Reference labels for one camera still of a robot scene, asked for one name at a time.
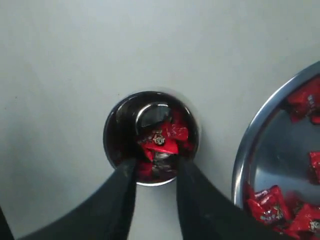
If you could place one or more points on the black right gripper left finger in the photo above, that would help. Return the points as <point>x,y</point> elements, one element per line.
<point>105,215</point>

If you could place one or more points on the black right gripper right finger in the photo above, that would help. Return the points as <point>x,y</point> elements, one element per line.
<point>206,214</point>

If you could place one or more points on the red candy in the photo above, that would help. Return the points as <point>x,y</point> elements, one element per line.
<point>305,102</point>
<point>159,140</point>
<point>178,130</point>
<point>268,206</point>

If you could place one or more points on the round steel plate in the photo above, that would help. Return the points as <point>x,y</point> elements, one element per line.
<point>276,151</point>

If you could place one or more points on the steel cup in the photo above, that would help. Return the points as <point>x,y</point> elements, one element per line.
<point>135,116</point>

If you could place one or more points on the red wrapped candy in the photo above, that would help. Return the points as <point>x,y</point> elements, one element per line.
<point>305,102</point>
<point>268,206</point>

